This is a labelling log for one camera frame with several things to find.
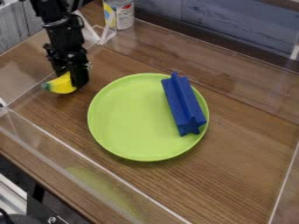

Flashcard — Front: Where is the green round plate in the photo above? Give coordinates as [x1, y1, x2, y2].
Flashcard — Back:
[88, 73, 211, 162]

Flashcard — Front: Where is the clear acrylic enclosure wall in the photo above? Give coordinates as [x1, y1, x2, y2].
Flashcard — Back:
[0, 21, 299, 224]

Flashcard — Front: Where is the black cable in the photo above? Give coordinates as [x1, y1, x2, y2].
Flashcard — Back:
[0, 207, 14, 224]

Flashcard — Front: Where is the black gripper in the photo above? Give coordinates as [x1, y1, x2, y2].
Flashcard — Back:
[43, 14, 90, 88]

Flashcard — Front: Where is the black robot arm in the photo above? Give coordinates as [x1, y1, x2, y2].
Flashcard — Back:
[30, 0, 90, 88]

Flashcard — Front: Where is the yellow toy banana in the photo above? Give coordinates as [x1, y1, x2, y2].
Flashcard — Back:
[42, 72, 78, 94]

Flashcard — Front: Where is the black device with knob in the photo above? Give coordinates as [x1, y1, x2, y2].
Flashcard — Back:
[26, 191, 91, 224]

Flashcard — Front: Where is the blue star-shaped block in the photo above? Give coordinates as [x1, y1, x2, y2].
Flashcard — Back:
[162, 72, 207, 137]

